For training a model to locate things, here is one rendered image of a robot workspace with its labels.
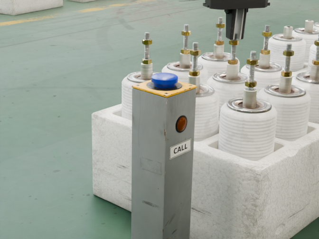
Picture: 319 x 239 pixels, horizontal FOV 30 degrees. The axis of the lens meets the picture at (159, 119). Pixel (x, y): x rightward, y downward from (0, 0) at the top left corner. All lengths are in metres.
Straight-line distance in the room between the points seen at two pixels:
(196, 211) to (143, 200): 0.15
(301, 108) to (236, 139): 0.16
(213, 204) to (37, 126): 0.73
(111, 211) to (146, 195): 0.26
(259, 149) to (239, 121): 0.06
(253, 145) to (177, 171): 0.15
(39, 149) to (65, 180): 0.19
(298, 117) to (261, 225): 0.21
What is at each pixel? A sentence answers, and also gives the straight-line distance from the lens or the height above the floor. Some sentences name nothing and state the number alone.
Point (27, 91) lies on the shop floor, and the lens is 1.93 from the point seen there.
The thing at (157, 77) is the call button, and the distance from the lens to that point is 0.88.
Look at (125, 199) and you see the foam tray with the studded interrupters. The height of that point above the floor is 0.02.
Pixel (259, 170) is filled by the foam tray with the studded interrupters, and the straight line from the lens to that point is 0.95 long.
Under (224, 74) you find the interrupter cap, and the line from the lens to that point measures 1.19.
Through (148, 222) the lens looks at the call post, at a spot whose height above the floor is 0.10.
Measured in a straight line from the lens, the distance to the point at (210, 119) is 1.07.
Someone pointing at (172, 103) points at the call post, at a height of 0.30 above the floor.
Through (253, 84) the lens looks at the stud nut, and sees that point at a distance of 1.00.
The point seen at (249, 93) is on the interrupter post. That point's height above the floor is 0.28.
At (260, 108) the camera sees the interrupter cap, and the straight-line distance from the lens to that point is 1.00.
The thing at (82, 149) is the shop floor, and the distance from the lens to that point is 1.47.
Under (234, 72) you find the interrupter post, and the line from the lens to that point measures 1.16.
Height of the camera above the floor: 0.57
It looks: 20 degrees down
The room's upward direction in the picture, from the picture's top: 1 degrees clockwise
